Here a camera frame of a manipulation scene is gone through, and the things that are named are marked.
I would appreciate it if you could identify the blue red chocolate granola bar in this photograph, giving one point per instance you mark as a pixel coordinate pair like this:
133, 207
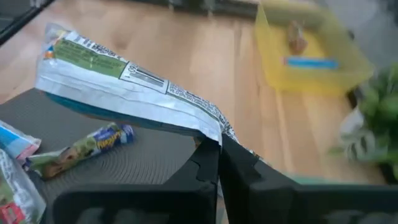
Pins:
15, 143

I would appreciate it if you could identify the pink blue granola bar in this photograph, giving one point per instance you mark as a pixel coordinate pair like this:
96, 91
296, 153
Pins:
297, 39

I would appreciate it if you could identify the white striped snack packet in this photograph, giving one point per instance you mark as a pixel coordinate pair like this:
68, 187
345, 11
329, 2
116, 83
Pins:
93, 144

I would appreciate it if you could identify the silver green granola bar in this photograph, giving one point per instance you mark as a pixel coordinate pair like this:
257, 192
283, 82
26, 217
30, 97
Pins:
124, 90

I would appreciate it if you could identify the teal translucent plastic bin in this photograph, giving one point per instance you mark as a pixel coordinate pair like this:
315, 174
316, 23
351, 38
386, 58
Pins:
311, 180

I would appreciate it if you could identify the large-leaf potted plant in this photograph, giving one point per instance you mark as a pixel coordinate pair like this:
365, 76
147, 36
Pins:
379, 102

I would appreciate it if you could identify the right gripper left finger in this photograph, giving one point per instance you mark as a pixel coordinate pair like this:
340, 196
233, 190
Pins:
202, 186

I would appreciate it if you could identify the yellow translucent plastic bin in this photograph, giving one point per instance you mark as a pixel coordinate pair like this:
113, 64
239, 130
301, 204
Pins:
280, 77

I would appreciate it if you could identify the black aluminium table frame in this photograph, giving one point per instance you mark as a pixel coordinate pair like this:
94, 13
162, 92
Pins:
18, 26

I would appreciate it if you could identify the green red granola bar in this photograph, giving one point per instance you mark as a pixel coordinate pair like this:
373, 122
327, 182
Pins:
18, 193

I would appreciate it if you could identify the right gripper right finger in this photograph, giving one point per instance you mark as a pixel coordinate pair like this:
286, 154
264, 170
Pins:
245, 193

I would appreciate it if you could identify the round grey woven placemat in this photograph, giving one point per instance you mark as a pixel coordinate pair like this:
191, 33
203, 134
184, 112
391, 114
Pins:
140, 161

